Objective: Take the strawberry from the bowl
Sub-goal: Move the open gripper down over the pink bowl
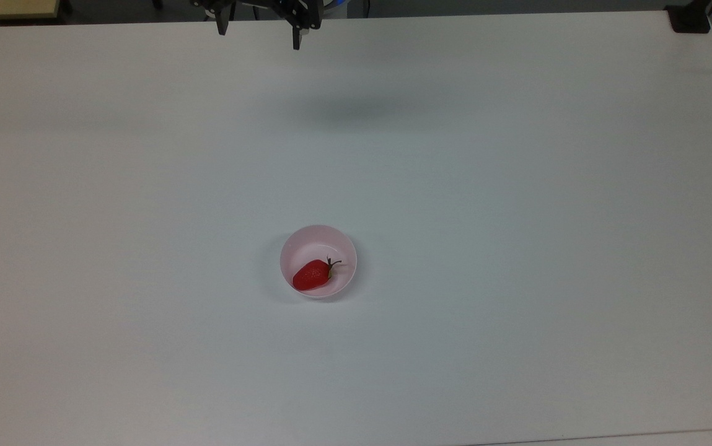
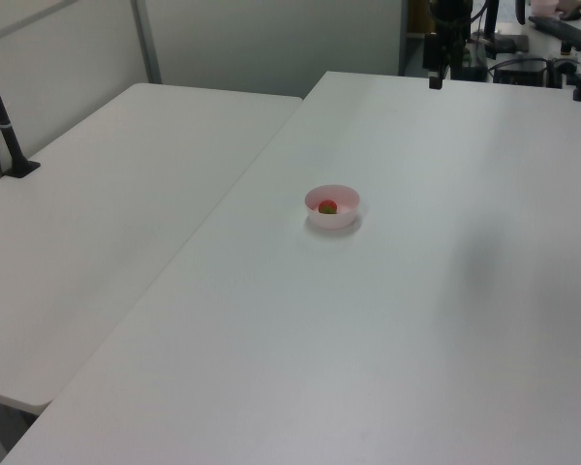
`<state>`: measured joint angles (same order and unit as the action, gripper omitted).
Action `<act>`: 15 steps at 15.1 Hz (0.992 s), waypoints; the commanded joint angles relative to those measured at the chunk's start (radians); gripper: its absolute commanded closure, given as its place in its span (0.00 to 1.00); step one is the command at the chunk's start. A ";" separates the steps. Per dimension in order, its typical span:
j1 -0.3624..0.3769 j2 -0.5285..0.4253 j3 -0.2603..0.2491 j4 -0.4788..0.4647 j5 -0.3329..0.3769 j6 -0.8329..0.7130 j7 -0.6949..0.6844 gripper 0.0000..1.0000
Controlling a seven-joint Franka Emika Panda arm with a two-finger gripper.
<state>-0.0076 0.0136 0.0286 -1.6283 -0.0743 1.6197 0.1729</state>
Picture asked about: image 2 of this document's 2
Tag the black camera stand pole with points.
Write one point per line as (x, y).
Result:
(5, 131)

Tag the black equipment box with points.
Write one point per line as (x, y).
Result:
(520, 71)

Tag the black bar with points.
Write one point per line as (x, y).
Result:
(566, 30)

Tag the grey metal partition post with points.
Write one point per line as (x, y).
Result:
(147, 41)

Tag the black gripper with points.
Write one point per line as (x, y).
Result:
(452, 21)

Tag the pink bowl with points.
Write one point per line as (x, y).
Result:
(333, 220)

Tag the pink container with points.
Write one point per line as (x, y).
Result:
(544, 6)

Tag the red strawberry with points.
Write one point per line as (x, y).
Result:
(327, 207)

